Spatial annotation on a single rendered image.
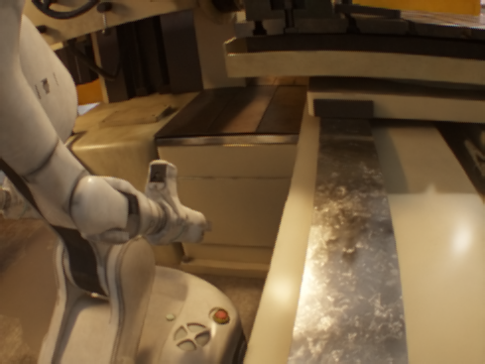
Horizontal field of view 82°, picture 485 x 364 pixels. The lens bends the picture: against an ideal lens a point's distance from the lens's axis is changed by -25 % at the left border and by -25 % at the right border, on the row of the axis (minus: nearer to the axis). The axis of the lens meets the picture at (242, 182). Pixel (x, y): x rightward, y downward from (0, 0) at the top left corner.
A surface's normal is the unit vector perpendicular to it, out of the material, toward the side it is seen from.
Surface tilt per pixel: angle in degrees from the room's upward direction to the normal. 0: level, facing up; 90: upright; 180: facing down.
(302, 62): 90
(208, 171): 90
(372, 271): 0
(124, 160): 90
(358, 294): 0
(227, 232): 90
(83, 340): 23
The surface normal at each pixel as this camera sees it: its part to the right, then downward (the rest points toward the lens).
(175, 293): -0.29, 0.15
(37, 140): 0.89, 0.26
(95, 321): -0.21, -0.60
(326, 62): -0.22, 0.50
